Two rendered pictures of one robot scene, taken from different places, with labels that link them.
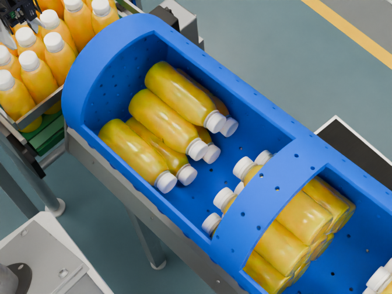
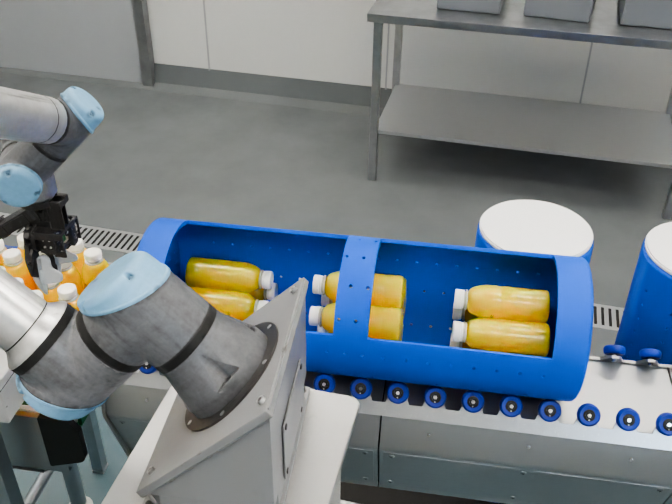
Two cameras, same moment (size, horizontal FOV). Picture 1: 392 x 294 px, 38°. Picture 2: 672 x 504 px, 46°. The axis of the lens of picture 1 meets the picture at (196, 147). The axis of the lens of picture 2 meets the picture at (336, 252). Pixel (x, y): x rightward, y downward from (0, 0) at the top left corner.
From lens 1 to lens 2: 94 cm
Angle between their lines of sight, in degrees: 38
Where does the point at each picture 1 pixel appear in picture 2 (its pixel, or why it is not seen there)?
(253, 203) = (354, 274)
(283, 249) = (386, 313)
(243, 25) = not seen: hidden behind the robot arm
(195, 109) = (247, 272)
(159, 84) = (203, 270)
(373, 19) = not seen: hidden behind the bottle
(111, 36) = (159, 229)
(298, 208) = (379, 279)
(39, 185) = not seen: outside the picture
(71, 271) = (299, 285)
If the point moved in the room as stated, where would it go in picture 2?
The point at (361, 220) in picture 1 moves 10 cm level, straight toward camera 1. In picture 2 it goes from (414, 305) to (422, 335)
